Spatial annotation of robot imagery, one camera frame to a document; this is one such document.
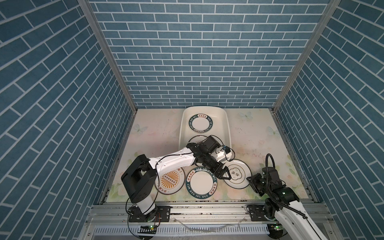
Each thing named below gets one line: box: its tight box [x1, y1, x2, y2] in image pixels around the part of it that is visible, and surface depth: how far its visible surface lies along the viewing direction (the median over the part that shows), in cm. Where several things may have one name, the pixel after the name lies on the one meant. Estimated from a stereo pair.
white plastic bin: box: [178, 106, 232, 150], surface depth 110 cm
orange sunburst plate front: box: [154, 167, 186, 195], surface depth 85 cm
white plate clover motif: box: [223, 159, 252, 190], surface depth 89 cm
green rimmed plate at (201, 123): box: [188, 113, 214, 134], surface depth 111 cm
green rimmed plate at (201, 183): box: [185, 166, 218, 200], surface depth 84 cm
